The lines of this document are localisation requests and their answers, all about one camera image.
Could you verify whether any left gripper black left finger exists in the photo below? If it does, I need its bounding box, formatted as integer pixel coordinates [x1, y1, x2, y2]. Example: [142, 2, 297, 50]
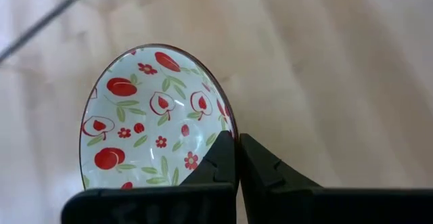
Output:
[60, 130, 238, 224]

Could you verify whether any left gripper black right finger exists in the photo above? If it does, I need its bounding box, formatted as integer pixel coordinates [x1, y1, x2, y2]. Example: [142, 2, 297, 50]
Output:
[238, 133, 433, 224]

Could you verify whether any floral ceramic mini bowl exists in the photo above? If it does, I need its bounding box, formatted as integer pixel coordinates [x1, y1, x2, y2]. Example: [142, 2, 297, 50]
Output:
[78, 43, 240, 190]

